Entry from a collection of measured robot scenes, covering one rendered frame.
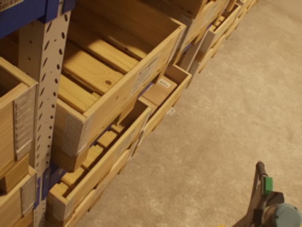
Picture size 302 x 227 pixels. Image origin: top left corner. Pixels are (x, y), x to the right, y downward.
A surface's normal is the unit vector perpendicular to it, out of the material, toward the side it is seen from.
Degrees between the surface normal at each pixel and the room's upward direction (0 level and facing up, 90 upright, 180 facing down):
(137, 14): 90
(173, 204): 0
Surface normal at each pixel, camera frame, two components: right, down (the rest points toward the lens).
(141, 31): -0.47, 0.55
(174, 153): 0.29, -0.64
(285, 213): -0.03, -0.35
